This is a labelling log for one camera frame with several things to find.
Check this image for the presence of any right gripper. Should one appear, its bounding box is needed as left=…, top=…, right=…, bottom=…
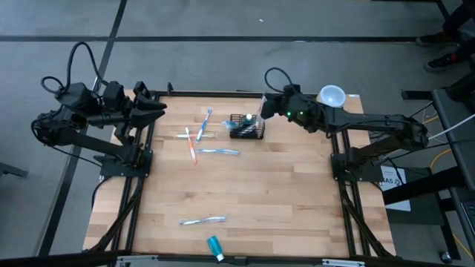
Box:
left=261, top=85, right=316, bottom=127

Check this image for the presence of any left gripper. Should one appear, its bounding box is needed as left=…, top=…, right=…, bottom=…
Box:
left=102, top=81, right=167, bottom=146

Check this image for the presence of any orange toothbrush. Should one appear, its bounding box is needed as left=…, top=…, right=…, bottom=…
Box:
left=184, top=126, right=198, bottom=165

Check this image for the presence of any yellow wipes canister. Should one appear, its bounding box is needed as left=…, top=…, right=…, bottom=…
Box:
left=315, top=84, right=348, bottom=112

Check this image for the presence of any white paper sheet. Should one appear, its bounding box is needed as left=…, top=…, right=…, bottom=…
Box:
left=380, top=165, right=412, bottom=212

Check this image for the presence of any black stand foot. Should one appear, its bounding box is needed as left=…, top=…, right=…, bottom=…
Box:
left=0, top=162, right=30, bottom=179

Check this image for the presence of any person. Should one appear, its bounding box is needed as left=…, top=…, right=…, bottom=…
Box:
left=415, top=0, right=475, bottom=73

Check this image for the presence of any black side desk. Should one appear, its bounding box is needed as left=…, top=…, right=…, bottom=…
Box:
left=381, top=88, right=475, bottom=260

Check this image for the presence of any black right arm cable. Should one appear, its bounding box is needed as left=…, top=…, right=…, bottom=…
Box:
left=263, top=67, right=296, bottom=93

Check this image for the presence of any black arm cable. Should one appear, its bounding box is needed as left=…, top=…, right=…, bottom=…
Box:
left=39, top=41, right=109, bottom=96
left=263, top=67, right=296, bottom=93

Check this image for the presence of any black wire basket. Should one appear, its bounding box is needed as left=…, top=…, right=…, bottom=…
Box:
left=229, top=113, right=266, bottom=140

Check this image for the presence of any black aluminium table frame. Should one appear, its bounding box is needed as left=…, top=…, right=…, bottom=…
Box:
left=84, top=89, right=395, bottom=259

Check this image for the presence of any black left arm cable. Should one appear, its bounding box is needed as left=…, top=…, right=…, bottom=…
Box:
left=39, top=41, right=109, bottom=96

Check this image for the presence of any silver frame bracket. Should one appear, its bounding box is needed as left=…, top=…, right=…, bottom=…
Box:
left=321, top=258, right=367, bottom=267
left=117, top=254, right=159, bottom=265

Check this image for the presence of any yellow cable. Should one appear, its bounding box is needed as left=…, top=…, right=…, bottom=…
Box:
left=429, top=148, right=453, bottom=171

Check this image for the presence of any white cable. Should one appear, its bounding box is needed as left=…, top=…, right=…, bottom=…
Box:
left=373, top=113, right=475, bottom=166

